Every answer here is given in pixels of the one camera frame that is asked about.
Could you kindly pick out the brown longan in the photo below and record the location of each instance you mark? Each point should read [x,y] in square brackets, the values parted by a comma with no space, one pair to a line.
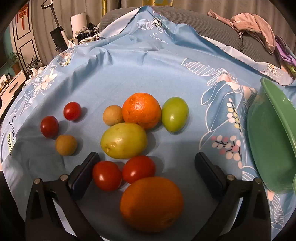
[113,115]
[66,145]

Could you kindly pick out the black and white cloth pile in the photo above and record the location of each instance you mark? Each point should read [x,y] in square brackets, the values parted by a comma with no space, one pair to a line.
[84,36]

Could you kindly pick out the gold pole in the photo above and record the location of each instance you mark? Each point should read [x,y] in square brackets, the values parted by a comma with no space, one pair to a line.
[105,7]

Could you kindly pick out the red cherry tomato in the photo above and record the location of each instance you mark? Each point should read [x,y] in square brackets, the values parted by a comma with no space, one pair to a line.
[72,111]
[107,175]
[49,126]
[138,169]

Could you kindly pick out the purple cloth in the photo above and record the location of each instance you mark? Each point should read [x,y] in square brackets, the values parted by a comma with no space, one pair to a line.
[285,54]

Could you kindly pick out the large yellow-green tomato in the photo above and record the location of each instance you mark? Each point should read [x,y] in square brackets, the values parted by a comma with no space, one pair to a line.
[123,140]

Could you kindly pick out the upright vacuum cleaner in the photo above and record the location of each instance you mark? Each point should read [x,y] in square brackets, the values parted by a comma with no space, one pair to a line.
[59,37]

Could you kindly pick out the potted plant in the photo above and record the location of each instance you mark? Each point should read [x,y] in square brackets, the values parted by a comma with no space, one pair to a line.
[15,60]
[31,66]

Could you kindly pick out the grey curtain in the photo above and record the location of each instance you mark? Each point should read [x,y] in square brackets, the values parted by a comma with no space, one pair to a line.
[41,27]

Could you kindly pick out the small orange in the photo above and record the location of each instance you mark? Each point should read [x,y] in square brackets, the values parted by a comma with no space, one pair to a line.
[141,110]

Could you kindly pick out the white cylinder appliance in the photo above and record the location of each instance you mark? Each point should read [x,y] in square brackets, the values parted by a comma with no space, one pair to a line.
[78,23]

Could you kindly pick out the pink clothes pile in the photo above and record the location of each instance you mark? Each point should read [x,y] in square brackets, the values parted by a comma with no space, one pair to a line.
[254,23]

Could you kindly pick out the blue floral bed sheet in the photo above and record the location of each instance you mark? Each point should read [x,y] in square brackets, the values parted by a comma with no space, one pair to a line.
[138,69]

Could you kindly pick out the white cabinet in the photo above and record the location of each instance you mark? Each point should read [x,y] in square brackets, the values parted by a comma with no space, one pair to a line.
[11,85]

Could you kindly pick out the red knot decoration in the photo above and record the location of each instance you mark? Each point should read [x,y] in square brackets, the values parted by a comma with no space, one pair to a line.
[23,12]

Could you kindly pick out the large orange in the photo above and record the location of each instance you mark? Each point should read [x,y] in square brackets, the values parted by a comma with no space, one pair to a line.
[151,205]

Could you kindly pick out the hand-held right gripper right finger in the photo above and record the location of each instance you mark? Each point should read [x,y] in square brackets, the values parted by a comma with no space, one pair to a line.
[208,176]

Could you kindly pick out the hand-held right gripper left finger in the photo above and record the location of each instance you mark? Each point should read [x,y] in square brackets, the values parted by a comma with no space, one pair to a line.
[82,176]

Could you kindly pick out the green plastic basin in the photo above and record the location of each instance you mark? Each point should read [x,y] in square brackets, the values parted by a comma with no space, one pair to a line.
[270,139]

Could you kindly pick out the small green tomato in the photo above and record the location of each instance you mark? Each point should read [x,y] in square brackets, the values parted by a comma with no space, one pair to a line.
[174,114]

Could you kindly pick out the grey sofa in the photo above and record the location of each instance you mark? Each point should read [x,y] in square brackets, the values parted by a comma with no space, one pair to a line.
[196,22]

